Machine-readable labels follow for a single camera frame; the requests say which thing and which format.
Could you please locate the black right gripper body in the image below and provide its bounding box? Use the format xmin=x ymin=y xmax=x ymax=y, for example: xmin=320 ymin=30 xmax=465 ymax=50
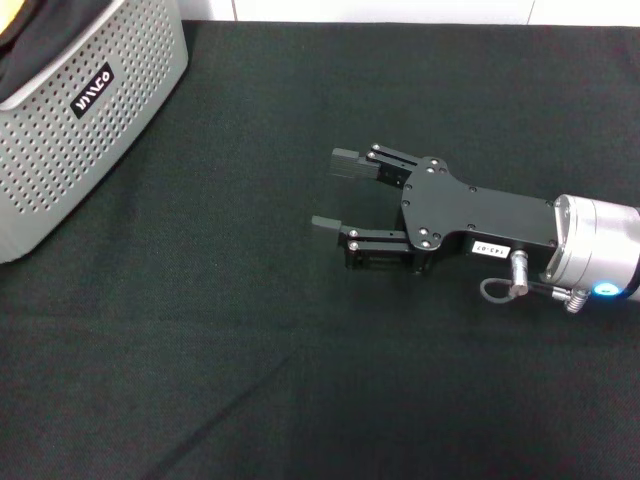
xmin=399 ymin=156 xmax=560 ymax=275

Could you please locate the yellow and grey towel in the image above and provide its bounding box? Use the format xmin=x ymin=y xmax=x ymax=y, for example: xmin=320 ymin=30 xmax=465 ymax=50
xmin=0 ymin=0 xmax=24 ymax=37

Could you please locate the black tablecloth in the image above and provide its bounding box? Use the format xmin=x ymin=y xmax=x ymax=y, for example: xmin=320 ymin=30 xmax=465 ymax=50
xmin=0 ymin=19 xmax=640 ymax=480

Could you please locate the grey perforated storage box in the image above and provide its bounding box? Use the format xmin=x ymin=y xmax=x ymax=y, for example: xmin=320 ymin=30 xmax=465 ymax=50
xmin=0 ymin=0 xmax=190 ymax=265

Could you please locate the black cloth liner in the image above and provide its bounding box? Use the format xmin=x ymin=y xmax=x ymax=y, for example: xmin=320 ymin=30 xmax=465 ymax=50
xmin=0 ymin=0 xmax=109 ymax=96

